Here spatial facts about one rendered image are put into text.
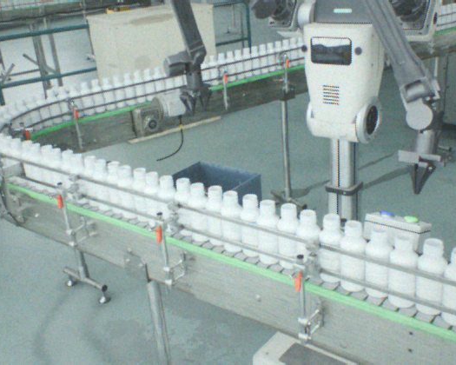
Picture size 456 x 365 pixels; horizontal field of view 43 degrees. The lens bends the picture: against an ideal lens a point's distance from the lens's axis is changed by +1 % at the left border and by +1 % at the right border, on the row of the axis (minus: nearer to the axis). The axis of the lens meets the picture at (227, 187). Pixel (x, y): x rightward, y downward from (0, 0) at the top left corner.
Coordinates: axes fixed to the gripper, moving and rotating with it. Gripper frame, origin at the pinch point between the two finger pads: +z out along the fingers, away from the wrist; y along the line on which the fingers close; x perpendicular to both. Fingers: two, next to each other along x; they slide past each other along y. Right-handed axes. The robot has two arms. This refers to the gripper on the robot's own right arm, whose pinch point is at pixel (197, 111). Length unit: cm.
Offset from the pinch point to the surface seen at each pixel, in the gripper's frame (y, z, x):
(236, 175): -14.0, 30.2, 3.8
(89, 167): 43.3, 7.7, -9.2
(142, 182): 42.5, 8.1, 14.8
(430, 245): 41, 4, 102
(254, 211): 41, 8, 56
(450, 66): -341, 64, -32
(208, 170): -13.6, 30.8, -11.2
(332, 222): 41, 5, 79
